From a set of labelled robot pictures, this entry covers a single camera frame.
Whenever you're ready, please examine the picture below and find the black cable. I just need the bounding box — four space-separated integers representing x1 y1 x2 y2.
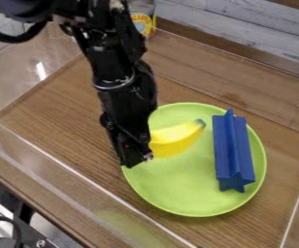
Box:
0 18 50 45

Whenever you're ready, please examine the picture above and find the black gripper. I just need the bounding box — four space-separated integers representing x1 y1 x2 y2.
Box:
93 59 160 170

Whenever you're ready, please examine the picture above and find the yellow toy banana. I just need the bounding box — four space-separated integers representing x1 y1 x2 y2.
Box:
150 119 206 158

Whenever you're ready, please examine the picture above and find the black metal stand base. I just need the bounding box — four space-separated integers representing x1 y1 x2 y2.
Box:
13 223 60 248

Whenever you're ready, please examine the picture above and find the green round plate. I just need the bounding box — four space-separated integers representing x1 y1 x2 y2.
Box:
122 103 268 217

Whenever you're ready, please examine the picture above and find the clear acrylic tray wall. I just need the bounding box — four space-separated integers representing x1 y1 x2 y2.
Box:
0 123 196 248

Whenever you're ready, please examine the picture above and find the yellow labelled tin can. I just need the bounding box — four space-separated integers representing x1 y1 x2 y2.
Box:
129 0 157 39

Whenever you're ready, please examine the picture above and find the blue star-shaped block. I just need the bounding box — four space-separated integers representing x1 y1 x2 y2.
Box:
213 109 256 193

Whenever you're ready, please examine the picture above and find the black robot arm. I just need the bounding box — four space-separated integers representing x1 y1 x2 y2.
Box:
0 0 158 168

